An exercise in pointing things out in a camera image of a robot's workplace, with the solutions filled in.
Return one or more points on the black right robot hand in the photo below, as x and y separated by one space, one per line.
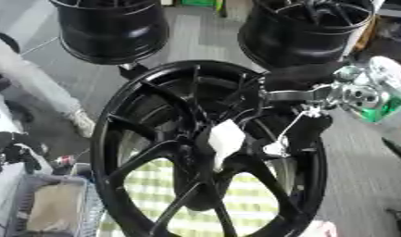
306 77

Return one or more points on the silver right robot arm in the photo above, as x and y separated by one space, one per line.
379 92

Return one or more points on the black wheel rim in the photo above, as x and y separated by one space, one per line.
303 34
114 29

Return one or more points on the black spoked wheel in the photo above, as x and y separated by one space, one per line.
154 148

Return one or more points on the person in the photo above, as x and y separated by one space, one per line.
36 86

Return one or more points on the grey plastic crate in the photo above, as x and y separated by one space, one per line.
52 205

